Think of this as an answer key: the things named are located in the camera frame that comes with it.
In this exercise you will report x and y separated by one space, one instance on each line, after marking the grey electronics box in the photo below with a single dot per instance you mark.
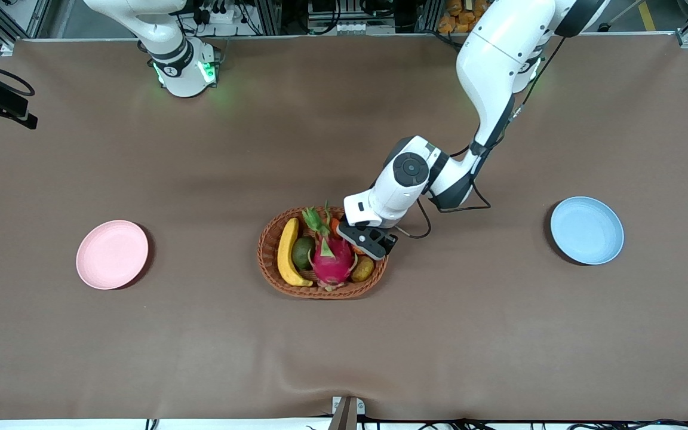
350 18

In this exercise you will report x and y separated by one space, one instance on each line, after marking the brown wicker basket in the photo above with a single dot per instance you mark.
269 251

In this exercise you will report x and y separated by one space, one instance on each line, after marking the green avocado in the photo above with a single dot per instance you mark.
303 252

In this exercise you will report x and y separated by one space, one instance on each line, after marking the orange items pile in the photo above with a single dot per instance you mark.
457 18

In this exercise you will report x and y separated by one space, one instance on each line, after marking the brown kiwi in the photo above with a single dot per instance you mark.
362 270

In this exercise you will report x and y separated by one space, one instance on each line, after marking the white power strip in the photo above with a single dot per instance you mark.
224 15

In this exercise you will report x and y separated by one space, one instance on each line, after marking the pink plate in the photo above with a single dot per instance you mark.
111 254

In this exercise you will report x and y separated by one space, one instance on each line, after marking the yellow banana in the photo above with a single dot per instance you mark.
286 251

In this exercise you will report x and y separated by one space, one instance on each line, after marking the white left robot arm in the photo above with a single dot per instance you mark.
493 60

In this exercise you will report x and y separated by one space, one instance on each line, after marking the grey metal bracket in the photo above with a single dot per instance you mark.
345 412

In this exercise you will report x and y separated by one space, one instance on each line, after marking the light blue plate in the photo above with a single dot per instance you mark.
587 230

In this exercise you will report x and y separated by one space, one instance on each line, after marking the orange fruit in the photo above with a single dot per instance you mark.
335 227

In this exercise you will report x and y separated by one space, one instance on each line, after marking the table cover cloth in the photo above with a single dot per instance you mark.
200 179

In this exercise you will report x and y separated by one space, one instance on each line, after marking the pink dragon fruit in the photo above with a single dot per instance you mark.
332 263

